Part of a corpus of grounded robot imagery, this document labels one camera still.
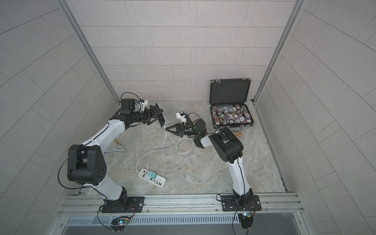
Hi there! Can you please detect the black smartphone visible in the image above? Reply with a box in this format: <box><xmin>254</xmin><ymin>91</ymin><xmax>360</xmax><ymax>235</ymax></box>
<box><xmin>157</xmin><ymin>112</ymin><xmax>166</xmax><ymax>127</ymax></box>

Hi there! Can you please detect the white charging cable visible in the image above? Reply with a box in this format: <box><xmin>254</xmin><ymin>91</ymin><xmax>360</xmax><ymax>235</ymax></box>
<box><xmin>136</xmin><ymin>125</ymin><xmax>196</xmax><ymax>185</ymax></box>

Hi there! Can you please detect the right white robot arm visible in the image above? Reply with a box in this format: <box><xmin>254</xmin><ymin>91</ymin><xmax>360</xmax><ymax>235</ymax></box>
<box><xmin>165</xmin><ymin>119</ymin><xmax>254</xmax><ymax>211</ymax></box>

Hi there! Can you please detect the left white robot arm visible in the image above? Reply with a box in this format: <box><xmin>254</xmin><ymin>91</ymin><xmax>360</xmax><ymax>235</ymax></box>
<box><xmin>65</xmin><ymin>99</ymin><xmax>165</xmax><ymax>213</ymax></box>

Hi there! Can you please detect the wooden letter block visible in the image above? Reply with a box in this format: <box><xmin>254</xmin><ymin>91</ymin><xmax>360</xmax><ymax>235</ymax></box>
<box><xmin>235</xmin><ymin>132</ymin><xmax>244</xmax><ymax>139</ymax></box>

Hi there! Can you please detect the black poker chip case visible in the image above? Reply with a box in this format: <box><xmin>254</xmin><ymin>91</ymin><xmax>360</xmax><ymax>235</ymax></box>
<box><xmin>209</xmin><ymin>78</ymin><xmax>254</xmax><ymax>129</ymax></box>

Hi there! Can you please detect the teal charger adapter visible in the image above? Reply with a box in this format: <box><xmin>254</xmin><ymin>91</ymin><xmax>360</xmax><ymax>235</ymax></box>
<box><xmin>147</xmin><ymin>171</ymin><xmax>157</xmax><ymax>180</ymax></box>

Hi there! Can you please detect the white power strip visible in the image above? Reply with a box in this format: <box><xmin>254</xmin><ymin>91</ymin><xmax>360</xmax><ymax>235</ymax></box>
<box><xmin>138</xmin><ymin>168</ymin><xmax>166</xmax><ymax>187</ymax></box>

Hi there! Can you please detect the right green circuit board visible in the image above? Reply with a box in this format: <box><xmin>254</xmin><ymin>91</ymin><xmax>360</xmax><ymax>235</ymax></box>
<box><xmin>238</xmin><ymin>213</ymin><xmax>254</xmax><ymax>230</ymax></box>

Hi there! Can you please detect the green circuit board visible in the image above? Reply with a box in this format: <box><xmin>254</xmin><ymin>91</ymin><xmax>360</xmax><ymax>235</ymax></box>
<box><xmin>110</xmin><ymin>216</ymin><xmax>129</xmax><ymax>233</ymax></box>
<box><xmin>238</xmin><ymin>213</ymin><xmax>254</xmax><ymax>230</ymax></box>

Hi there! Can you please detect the left green circuit board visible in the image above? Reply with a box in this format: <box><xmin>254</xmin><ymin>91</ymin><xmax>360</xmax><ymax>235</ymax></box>
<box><xmin>110</xmin><ymin>216</ymin><xmax>129</xmax><ymax>233</ymax></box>

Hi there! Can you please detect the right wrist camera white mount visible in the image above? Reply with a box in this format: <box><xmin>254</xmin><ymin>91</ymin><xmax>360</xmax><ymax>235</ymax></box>
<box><xmin>176</xmin><ymin>111</ymin><xmax>188</xmax><ymax>124</ymax></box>

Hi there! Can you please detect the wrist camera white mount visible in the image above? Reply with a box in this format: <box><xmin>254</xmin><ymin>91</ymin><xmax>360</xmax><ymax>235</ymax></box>
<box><xmin>135</xmin><ymin>99</ymin><xmax>148</xmax><ymax>112</ymax></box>
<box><xmin>176</xmin><ymin>111</ymin><xmax>188</xmax><ymax>124</ymax></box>

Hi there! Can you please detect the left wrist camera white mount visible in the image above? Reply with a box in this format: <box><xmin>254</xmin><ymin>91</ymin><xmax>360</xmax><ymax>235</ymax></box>
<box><xmin>135</xmin><ymin>99</ymin><xmax>148</xmax><ymax>112</ymax></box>

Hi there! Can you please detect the white power strip cord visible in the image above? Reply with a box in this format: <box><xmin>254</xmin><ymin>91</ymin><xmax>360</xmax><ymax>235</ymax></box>
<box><xmin>103</xmin><ymin>137</ymin><xmax>140</xmax><ymax>172</ymax></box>

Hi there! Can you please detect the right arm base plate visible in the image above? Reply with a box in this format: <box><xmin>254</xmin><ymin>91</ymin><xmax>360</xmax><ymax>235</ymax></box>
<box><xmin>216</xmin><ymin>194</ymin><xmax>262</xmax><ymax>212</ymax></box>

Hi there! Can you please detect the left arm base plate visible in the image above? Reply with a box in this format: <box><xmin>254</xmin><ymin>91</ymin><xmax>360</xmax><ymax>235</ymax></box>
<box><xmin>99</xmin><ymin>196</ymin><xmax>145</xmax><ymax>213</ymax></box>

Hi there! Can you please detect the aluminium mounting rail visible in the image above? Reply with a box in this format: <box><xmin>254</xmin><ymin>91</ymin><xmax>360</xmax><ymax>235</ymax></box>
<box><xmin>57</xmin><ymin>193</ymin><xmax>304</xmax><ymax>216</ymax></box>

